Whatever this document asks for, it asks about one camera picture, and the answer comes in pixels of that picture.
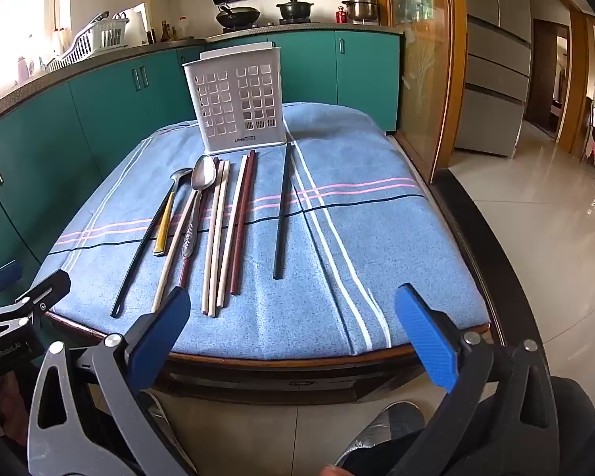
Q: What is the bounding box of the black ridged chopstick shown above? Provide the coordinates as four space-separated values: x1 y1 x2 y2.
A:
110 186 179 319
273 142 293 280

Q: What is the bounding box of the yellow handled spoon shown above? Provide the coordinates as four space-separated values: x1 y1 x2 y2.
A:
152 167 195 257

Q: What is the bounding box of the silver refrigerator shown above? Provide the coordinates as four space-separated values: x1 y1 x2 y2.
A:
453 0 534 158

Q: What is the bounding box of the beige chopstick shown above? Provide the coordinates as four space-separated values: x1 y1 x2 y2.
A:
202 160 227 316
151 191 199 314
209 160 232 319
217 155 250 308

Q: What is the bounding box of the white countertop appliance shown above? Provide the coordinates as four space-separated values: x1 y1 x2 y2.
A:
126 2 150 43

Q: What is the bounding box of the black cooking pot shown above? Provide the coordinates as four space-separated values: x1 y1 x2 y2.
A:
276 0 314 23

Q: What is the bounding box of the group of sauce bottles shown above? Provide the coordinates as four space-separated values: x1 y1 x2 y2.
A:
146 17 194 43

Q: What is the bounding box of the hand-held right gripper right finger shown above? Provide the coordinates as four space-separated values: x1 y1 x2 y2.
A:
392 282 561 476

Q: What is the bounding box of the silver metal spoon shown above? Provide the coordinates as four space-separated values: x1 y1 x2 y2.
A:
181 155 218 259

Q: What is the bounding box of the wooden framed glass door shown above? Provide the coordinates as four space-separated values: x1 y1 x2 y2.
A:
374 0 469 184

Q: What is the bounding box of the blue striped tablecloth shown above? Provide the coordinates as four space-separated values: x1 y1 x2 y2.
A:
44 102 491 360

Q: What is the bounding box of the white dish rack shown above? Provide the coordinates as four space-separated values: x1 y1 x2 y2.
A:
47 11 131 73

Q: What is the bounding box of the bright kitchen window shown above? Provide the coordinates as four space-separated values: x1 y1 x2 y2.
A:
0 0 87 105

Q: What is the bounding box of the black wok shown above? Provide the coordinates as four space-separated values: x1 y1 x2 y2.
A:
215 4 262 28

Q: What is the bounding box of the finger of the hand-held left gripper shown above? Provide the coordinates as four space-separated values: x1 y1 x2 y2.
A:
0 260 25 308
0 270 73 344

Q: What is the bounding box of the white plastic utensil holder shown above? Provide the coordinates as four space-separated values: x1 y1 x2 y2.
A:
182 42 289 154

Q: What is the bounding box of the steel stockpot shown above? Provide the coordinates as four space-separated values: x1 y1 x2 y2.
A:
341 0 380 23

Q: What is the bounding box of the person's grey shoe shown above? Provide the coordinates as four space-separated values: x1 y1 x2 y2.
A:
334 401 426 467

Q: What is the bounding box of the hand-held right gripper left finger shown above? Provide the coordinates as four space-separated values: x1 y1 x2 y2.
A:
27 286 199 476

